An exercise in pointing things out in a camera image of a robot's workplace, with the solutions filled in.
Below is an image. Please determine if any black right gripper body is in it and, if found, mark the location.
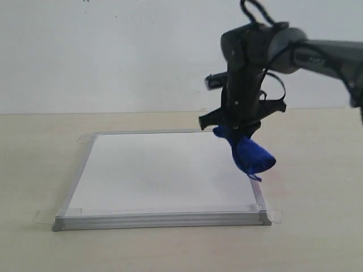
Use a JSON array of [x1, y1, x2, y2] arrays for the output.
[[199, 70, 286, 137]]

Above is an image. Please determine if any blue microfibre cloth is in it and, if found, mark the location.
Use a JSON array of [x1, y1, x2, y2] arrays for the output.
[[213, 126, 277, 182]]

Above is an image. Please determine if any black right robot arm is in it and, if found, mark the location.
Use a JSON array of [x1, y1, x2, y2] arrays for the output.
[[199, 23, 362, 138]]

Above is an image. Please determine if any white board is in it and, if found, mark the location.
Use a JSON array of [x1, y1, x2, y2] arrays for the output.
[[52, 130, 266, 232]]

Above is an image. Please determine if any clear tape front right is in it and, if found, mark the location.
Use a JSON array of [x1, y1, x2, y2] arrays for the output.
[[250, 204, 282, 226]]

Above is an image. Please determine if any clear tape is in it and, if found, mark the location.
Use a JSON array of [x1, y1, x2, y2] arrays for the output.
[[250, 204, 282, 226], [77, 133, 98, 143], [32, 208, 82, 226]]

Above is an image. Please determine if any clear tape back left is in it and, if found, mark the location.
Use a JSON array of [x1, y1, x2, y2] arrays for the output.
[[77, 133, 98, 143]]

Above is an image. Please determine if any clear tape front left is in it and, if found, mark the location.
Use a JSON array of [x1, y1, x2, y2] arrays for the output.
[[32, 208, 82, 226]]

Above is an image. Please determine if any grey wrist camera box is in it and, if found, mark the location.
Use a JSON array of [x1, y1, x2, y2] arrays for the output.
[[204, 72, 227, 91]]

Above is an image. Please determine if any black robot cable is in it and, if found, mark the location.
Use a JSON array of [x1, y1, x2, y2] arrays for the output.
[[240, 0, 358, 105]]

